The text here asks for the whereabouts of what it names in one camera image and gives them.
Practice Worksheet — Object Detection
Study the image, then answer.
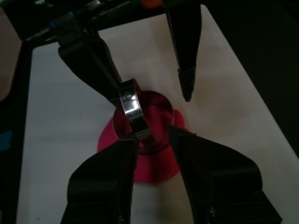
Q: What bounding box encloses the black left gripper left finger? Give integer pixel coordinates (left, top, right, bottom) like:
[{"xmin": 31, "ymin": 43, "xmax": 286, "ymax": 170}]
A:
[{"xmin": 59, "ymin": 137, "xmax": 142, "ymax": 224}]

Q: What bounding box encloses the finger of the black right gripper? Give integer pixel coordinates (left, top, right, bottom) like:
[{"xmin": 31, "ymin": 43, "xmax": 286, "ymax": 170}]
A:
[
  {"xmin": 163, "ymin": 0, "xmax": 203, "ymax": 103},
  {"xmin": 58, "ymin": 31, "xmax": 126, "ymax": 108}
]

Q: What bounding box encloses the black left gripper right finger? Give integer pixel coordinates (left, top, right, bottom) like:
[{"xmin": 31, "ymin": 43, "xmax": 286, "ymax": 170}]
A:
[{"xmin": 167, "ymin": 125, "xmax": 284, "ymax": 224}]

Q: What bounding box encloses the round metal dough cutter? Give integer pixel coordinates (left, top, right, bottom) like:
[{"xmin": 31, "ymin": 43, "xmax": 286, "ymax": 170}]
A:
[{"xmin": 111, "ymin": 78, "xmax": 175, "ymax": 155}]

